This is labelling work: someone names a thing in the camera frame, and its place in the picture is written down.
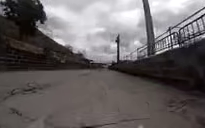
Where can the dark tree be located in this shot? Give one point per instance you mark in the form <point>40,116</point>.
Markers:
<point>25,13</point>

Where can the thick concrete pole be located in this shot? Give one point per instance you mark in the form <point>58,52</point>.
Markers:
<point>149,30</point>

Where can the dark long boundary wall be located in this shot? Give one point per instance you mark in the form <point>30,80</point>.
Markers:
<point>176,63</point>

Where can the metal railing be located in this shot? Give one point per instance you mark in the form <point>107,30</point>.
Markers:
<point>190,31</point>

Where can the stone embankment wall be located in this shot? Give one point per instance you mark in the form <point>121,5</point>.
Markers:
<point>20,50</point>

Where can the dark utility pole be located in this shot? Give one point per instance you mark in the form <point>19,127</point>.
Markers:
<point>117,48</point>

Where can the grey cracked concrete road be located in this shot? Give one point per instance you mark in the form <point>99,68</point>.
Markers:
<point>100,96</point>

